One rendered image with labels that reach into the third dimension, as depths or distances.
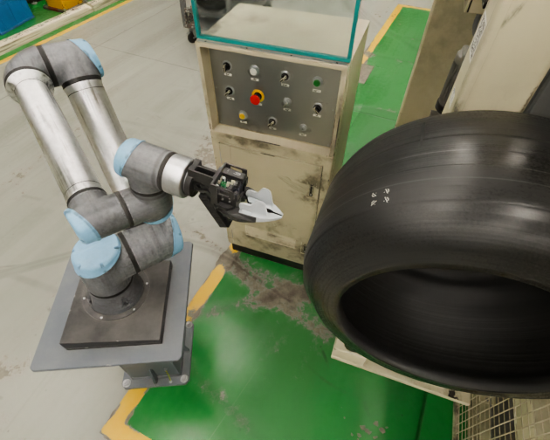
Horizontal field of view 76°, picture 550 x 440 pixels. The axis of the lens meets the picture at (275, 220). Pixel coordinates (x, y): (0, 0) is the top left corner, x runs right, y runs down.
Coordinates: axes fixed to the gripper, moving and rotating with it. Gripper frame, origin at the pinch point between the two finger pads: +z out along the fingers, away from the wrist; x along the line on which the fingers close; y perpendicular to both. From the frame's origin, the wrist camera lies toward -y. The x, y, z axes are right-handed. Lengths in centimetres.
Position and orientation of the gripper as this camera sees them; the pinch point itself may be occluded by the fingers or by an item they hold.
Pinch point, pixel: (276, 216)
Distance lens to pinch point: 76.0
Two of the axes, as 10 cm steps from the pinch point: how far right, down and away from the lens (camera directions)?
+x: 3.4, -7.3, 6.0
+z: 9.3, 3.4, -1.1
